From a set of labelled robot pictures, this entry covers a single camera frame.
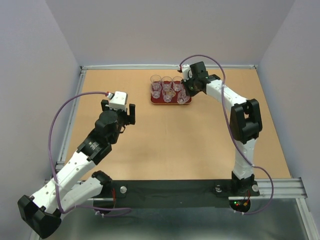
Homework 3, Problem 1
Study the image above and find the clear glass cluster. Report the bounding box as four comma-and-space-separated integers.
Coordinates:
172, 76, 183, 92
177, 90, 190, 105
162, 88, 174, 103

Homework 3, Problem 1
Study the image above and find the clear glass cluster front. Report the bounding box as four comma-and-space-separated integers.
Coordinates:
162, 88, 174, 103

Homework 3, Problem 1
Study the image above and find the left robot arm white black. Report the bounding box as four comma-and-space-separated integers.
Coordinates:
17, 100, 136, 239

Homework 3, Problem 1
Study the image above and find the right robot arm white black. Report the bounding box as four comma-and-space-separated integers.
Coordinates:
178, 61, 263, 195

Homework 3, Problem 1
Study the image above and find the red lacquer tray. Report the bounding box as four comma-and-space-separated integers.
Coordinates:
150, 85, 192, 105

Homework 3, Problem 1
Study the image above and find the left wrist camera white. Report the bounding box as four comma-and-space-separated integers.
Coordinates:
107, 91, 128, 111

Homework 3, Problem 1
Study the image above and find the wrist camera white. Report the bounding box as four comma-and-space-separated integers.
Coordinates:
107, 91, 128, 111
178, 64, 193, 81

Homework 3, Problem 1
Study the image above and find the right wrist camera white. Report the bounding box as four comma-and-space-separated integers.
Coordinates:
178, 64, 193, 81

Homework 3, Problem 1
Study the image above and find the aluminium frame rail back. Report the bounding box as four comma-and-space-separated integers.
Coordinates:
80, 64, 257, 70

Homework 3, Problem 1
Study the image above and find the aluminium frame rail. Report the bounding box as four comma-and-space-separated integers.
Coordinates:
47, 69, 87, 177
50, 178, 320, 240
80, 64, 257, 70

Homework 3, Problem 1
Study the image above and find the aluminium frame rail left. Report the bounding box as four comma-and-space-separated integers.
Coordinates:
47, 69, 87, 177

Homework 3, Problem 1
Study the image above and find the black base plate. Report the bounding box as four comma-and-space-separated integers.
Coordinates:
93, 179, 260, 212

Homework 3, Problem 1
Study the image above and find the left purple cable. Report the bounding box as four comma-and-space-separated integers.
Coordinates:
47, 91, 133, 218

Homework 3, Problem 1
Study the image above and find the purple cable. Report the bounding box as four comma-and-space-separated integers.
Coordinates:
179, 54, 275, 216
47, 91, 133, 218

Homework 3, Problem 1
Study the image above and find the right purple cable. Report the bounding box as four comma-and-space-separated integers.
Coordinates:
179, 54, 275, 216

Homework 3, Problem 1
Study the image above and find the aluminium frame rail front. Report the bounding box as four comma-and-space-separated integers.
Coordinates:
50, 178, 320, 240

